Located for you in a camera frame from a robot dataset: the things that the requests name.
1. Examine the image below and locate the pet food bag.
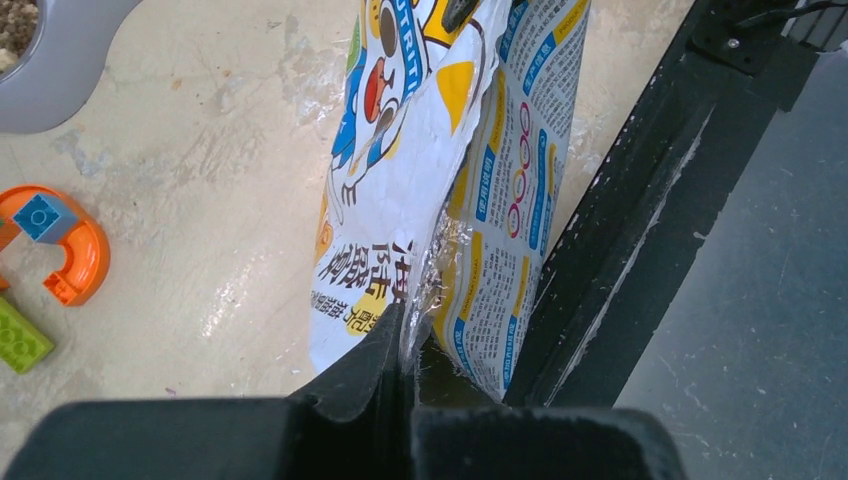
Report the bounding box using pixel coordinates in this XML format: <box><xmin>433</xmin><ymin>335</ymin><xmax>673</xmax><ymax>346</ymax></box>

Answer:
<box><xmin>309</xmin><ymin>1</ymin><xmax>590</xmax><ymax>401</ymax></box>

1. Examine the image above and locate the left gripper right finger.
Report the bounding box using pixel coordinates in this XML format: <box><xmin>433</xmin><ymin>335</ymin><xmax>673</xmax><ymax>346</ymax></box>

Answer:
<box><xmin>410</xmin><ymin>337</ymin><xmax>687</xmax><ymax>480</ymax></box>

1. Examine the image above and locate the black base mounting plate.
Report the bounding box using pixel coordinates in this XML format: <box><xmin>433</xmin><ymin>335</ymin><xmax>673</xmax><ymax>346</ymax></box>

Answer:
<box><xmin>505</xmin><ymin>1</ymin><xmax>826</xmax><ymax>406</ymax></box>

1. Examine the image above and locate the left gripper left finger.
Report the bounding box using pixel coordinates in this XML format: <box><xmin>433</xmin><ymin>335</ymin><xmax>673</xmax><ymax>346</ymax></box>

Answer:
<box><xmin>5</xmin><ymin>304</ymin><xmax>405</xmax><ymax>479</ymax></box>

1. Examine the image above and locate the grey double pet bowl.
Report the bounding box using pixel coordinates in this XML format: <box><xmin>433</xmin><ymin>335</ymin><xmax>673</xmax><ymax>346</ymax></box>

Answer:
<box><xmin>1</xmin><ymin>0</ymin><xmax>139</xmax><ymax>134</ymax></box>

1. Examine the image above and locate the orange green toy block piece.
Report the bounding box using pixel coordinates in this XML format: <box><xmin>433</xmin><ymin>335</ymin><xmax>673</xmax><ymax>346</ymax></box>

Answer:
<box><xmin>1</xmin><ymin>184</ymin><xmax>111</xmax><ymax>375</ymax></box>

